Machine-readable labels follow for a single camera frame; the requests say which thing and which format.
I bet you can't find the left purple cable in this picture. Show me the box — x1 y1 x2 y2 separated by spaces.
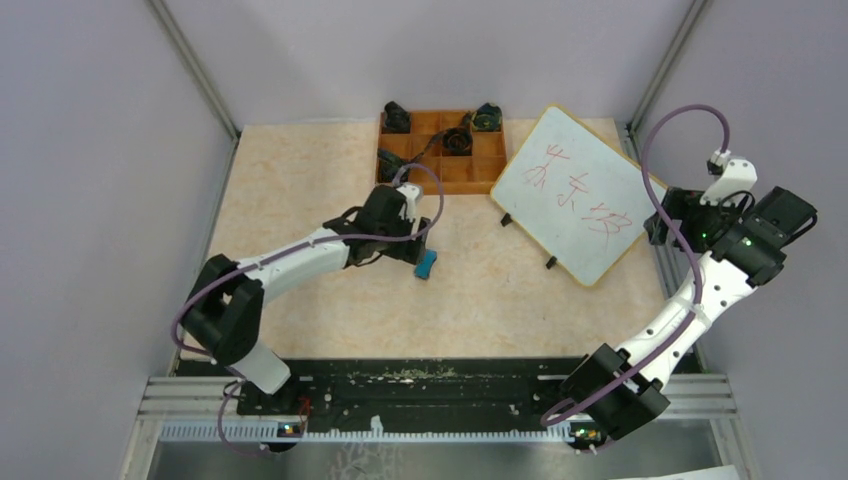
172 162 446 460

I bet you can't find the yellow framed whiteboard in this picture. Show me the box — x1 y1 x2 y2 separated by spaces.
490 105 667 287

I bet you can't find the dark rolled cloth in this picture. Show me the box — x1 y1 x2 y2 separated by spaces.
442 127 473 156
377 148 408 183
471 102 503 132
382 101 411 134

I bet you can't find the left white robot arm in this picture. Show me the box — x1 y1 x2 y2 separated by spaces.
177 183 432 414

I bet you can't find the dark rolled cloth top right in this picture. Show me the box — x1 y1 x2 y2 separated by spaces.
471 102 503 132

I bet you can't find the dark rolled cloth top left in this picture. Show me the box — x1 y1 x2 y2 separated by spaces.
382 101 411 134

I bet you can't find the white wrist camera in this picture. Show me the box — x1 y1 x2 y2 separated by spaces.
395 183 423 222
699 150 758 206

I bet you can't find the orange compartment tray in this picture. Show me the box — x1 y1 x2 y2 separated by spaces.
377 107 508 195

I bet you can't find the left aluminium corner post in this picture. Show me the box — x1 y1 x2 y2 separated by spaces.
144 0 241 141

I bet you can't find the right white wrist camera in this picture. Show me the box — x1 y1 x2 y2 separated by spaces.
699 150 758 206

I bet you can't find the dark rolled cloth centre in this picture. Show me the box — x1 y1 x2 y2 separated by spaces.
442 127 473 156

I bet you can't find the aluminium front rail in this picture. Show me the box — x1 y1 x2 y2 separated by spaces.
121 374 761 479

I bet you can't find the aluminium corner post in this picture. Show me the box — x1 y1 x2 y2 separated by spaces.
628 0 713 134
144 0 241 141

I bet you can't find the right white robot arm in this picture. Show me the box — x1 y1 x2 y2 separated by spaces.
540 187 818 440

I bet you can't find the right aluminium corner post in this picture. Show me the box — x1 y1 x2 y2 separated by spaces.
628 0 713 134

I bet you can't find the blue whiteboard eraser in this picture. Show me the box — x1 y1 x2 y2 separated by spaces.
414 249 438 280

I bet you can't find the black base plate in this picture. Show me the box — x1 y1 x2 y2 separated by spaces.
173 357 704 435

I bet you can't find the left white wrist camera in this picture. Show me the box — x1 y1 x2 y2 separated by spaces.
395 183 423 222

